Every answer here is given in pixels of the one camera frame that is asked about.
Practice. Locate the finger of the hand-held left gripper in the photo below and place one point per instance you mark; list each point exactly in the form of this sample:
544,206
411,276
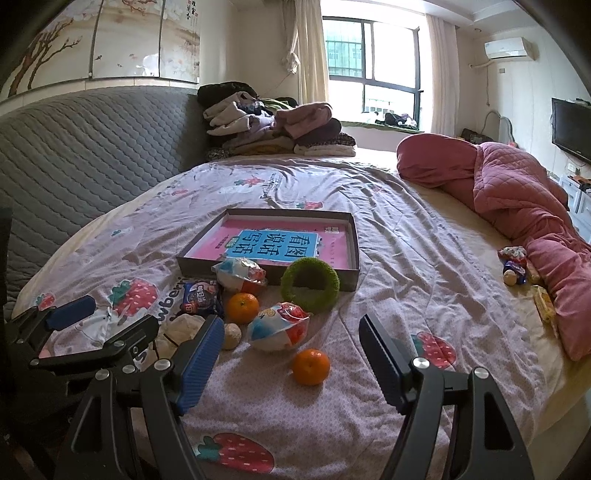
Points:
131,337
69,314

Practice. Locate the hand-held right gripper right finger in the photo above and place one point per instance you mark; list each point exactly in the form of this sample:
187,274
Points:
382,364

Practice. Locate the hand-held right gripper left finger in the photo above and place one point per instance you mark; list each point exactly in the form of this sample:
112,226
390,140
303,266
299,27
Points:
199,364

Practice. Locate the brown round cookie ball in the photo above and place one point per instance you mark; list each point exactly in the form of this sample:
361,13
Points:
232,336

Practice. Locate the blue cookie packet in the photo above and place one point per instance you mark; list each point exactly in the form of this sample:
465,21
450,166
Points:
199,298

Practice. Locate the tangerine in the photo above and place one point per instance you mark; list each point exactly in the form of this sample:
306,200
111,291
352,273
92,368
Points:
311,368
242,308

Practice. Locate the egg-shaped candy packet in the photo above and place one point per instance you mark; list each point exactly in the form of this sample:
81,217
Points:
272,331
235,273

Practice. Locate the shallow grey cardboard tray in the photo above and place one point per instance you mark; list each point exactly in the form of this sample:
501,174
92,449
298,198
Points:
277,216

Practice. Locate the pink book with blue label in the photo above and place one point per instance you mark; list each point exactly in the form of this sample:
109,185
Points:
337,251

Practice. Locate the cream bed sheet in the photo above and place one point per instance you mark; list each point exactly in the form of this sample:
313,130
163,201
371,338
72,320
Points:
485,277

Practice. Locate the blue snack wrapper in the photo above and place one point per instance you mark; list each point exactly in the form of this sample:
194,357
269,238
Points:
519,272

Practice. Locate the red white candy wrapper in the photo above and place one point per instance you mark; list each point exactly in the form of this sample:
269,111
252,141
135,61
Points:
512,254

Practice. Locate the yellow snack packet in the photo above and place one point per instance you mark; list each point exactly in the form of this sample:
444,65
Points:
544,304

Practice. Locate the grey quilted headboard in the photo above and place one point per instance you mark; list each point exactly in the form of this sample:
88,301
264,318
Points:
92,138

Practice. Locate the pink pillow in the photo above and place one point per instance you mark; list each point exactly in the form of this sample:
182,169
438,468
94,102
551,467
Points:
434,159

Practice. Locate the pink quilted blanket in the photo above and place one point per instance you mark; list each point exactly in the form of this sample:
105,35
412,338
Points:
517,194

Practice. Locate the green windowsill cushion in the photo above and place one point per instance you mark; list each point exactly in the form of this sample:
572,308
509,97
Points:
364,125

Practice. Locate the dark clothes on windowsill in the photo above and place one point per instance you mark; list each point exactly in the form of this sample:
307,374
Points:
397,119

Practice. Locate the pile of folded clothes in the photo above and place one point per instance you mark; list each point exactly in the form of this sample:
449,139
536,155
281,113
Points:
258,124

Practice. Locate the dark bag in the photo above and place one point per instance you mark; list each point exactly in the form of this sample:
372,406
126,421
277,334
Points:
478,136

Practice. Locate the white cabinet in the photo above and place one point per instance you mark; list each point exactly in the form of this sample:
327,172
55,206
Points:
577,198

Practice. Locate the white chair back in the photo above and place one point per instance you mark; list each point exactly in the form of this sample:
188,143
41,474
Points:
501,122

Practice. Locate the cream curtain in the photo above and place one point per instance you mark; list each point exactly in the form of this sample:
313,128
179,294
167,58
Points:
311,46
441,74

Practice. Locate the black television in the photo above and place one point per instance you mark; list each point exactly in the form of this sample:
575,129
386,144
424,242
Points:
572,129

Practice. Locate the window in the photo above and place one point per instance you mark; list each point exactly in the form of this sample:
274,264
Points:
392,60

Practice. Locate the curtain tieback tassel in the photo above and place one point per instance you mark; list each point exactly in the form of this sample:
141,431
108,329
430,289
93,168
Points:
291,60

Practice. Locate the white air conditioner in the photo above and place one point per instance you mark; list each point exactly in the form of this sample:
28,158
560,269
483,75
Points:
508,48

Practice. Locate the blossom tree wall panel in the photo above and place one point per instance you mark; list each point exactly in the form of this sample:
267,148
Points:
129,41

